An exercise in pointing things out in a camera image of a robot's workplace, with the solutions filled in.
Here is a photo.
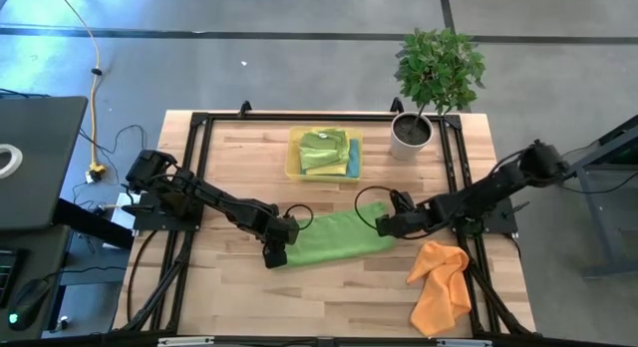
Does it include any grass green microfiber towel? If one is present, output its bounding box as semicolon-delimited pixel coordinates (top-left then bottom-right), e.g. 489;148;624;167
281;200;399;269

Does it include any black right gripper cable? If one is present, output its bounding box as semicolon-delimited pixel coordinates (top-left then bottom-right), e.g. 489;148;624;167
354;185;401;234

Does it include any green plant in white pot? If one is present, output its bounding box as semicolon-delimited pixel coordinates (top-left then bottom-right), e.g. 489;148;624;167
389;26;487;163

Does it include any black keyboard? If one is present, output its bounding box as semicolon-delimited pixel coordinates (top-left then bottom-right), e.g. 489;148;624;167
0;246;25;308

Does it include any black side desk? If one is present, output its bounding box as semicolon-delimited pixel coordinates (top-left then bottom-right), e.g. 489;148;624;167
0;196;136;343

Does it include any black aluminium table frame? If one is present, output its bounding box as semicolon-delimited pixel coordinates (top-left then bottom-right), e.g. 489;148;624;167
110;96;539;347

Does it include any white tape roll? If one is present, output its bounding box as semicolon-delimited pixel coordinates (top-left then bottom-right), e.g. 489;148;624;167
0;143;24;180

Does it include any orange microfiber towel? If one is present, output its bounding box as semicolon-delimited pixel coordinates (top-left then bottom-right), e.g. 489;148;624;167
406;239;473;338

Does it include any black metal side table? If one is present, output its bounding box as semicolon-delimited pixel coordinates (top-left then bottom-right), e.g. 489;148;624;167
549;115;638;281

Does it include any white metal bracket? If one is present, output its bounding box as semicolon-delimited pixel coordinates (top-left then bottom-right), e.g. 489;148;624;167
436;338;494;347
157;336;215;347

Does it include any yellow translucent plastic bin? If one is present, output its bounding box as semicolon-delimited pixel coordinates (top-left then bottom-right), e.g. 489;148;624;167
283;126;364;185

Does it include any black computer mouse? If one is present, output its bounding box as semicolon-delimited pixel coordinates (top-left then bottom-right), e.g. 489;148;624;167
6;278;51;332

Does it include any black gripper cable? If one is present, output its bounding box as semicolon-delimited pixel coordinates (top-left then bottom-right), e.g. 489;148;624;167
282;202;316;232
354;185;401;234

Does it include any blue microfiber towel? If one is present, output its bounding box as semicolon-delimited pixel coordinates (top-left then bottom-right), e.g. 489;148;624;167
346;139;361;179

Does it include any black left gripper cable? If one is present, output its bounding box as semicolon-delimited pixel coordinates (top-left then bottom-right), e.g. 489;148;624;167
282;202;316;232

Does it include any lime green microfiber towel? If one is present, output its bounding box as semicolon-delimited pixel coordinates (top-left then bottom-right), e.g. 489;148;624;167
297;129;351;172

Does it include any white flat box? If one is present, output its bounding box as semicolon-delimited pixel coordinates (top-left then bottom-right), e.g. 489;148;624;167
109;191;144;234

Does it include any yellow extension cable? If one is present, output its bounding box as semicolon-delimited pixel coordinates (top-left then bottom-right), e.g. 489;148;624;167
52;0;109;182

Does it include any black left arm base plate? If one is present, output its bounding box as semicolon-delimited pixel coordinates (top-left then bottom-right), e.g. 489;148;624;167
122;189;206;233

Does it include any yellow microfiber towel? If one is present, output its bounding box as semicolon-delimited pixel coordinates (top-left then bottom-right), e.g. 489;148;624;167
303;162;350;177

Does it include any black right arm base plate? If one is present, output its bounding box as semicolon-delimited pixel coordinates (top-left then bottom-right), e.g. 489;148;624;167
446;193;519;237

